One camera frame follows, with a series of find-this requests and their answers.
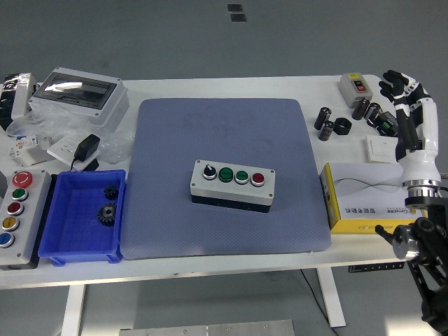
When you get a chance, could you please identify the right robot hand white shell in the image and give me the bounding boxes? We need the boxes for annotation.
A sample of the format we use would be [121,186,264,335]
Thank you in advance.
[379,69,441,183]

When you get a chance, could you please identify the grey four-button control box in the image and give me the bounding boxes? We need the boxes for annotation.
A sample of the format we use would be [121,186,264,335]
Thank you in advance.
[190,159,276,214]

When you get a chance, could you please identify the grey five-button control box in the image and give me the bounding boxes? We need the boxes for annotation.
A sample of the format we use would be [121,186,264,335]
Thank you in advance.
[0,169,53,270]

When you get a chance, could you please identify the black module with green terminal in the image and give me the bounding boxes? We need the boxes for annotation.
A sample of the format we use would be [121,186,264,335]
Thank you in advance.
[372,111,400,138]

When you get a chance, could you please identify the black cylindrical capacitor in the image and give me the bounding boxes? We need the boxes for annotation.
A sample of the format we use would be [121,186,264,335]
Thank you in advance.
[318,120,335,142]
[363,101,382,123]
[314,106,333,131]
[351,97,371,121]

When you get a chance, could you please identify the black hex nut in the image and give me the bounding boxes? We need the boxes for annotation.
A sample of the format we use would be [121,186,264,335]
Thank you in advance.
[333,117,353,136]

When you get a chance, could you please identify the yellow and white cardboard box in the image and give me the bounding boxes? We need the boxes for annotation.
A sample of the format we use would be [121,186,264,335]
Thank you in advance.
[320,162,428,235]

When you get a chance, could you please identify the black table control panel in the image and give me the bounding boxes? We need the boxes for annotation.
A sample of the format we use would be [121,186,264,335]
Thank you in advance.
[348,262,405,274]

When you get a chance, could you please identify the white table leg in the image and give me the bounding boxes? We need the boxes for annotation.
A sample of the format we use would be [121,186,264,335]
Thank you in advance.
[59,283,87,336]
[316,267,347,328]

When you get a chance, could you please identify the blue-grey table mat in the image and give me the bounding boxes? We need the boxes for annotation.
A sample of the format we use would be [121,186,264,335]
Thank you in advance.
[120,97,333,260]

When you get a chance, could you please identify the grey metal plate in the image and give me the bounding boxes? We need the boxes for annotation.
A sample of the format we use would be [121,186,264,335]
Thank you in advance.
[118,318,295,336]

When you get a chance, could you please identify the large black bevel gear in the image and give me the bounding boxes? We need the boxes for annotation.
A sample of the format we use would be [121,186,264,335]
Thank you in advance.
[97,202,118,228]

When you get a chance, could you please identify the black power adapter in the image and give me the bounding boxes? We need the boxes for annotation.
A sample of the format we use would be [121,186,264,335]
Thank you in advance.
[71,134,102,172]

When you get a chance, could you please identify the clear plastic bag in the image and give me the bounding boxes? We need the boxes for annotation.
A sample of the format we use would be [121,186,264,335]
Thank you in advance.
[6,104,134,165]

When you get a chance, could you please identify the blue plastic bin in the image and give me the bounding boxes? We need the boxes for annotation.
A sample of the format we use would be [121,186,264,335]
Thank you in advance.
[37,169,127,267]

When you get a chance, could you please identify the white circuit breaker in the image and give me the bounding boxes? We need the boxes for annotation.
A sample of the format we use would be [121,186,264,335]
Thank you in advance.
[8,134,53,167]

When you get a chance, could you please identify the white rectangular box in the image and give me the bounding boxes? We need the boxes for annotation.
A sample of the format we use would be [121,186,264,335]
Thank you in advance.
[11,72,40,120]

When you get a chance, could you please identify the black foil package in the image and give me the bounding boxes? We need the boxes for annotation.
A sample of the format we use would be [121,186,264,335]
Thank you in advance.
[0,73,22,132]

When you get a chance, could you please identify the white wall switch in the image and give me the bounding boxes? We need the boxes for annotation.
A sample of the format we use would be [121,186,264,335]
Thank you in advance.
[365,134,400,164]

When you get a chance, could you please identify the grey red-green switch box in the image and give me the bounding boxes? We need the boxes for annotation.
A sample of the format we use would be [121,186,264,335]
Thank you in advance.
[338,72,375,109]

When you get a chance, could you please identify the black cable under table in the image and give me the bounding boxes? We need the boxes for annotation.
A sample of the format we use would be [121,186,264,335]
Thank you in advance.
[300,268,339,336]

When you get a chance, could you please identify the grey enclosure with clear lid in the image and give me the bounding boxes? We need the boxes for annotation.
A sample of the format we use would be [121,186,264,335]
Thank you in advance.
[27,66,130,133]

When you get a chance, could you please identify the white wall socket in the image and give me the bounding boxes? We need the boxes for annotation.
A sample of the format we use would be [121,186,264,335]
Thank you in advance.
[47,136,92,165]

